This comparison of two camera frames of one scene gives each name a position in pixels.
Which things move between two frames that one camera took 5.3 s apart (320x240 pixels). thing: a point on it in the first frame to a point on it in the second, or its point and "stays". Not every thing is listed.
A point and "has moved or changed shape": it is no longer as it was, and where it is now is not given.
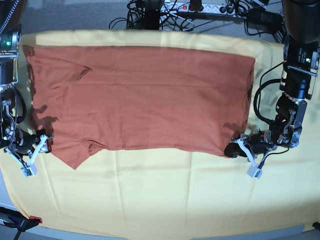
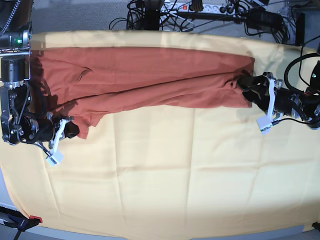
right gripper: [260, 142] to [276, 99]
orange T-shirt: [174, 100] has moved or changed shape
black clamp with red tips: [17, 221] stays
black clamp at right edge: [316, 225] stays
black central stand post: [151, 14] stays
